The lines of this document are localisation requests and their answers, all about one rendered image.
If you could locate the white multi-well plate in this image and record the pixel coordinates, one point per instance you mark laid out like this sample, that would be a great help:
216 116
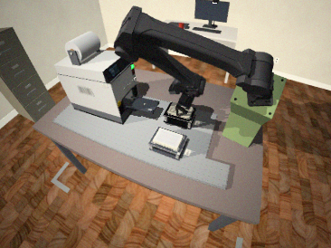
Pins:
168 139

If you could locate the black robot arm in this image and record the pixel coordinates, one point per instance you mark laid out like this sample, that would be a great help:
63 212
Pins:
252 69

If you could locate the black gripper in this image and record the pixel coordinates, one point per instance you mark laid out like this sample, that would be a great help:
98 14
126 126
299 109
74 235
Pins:
187 105

